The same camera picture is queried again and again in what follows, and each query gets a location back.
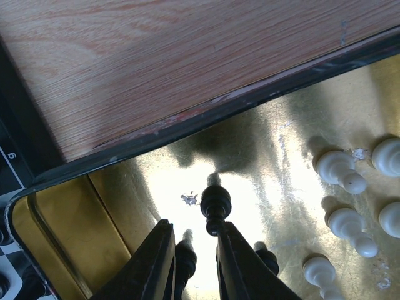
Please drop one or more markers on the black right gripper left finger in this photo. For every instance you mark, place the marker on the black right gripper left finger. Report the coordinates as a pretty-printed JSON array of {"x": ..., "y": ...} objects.
[{"x": 149, "y": 274}]

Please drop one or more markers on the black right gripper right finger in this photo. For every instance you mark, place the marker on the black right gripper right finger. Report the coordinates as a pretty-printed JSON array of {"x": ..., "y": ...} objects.
[{"x": 241, "y": 272}]

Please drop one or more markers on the black piece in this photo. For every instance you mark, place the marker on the black piece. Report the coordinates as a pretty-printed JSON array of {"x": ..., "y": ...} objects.
[
  {"x": 185, "y": 263},
  {"x": 268, "y": 257}
]

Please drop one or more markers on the black pawn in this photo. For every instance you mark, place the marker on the black pawn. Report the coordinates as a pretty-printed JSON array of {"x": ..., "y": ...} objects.
[{"x": 215, "y": 207}]

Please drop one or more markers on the black white chess board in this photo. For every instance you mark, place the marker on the black white chess board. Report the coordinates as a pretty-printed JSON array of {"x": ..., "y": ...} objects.
[{"x": 19, "y": 279}]

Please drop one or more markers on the white pawn lying bottom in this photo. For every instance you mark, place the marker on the white pawn lying bottom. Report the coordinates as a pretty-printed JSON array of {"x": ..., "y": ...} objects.
[{"x": 318, "y": 271}]

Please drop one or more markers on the white pawn lying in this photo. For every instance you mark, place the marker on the white pawn lying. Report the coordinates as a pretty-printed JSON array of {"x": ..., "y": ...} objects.
[
  {"x": 318, "y": 271},
  {"x": 348, "y": 224},
  {"x": 338, "y": 167}
]

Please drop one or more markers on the white pawn lying middle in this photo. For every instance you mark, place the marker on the white pawn lying middle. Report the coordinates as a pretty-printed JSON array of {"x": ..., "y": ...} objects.
[{"x": 348, "y": 224}]

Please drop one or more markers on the gold metal tin tray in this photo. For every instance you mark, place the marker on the gold metal tin tray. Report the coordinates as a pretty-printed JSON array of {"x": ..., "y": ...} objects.
[{"x": 80, "y": 227}]

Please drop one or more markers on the white pawn lying top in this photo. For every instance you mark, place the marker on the white pawn lying top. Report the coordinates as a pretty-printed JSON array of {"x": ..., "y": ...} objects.
[{"x": 338, "y": 167}]

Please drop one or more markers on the white piece right middle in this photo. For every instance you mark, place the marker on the white piece right middle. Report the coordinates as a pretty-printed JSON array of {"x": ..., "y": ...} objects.
[{"x": 389, "y": 219}]

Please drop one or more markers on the white piece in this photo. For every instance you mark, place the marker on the white piece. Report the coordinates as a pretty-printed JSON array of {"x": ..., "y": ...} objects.
[
  {"x": 385, "y": 157},
  {"x": 389, "y": 219}
]

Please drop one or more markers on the white piece right top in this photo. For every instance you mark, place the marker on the white piece right top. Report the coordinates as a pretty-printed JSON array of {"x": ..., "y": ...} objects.
[{"x": 385, "y": 157}]

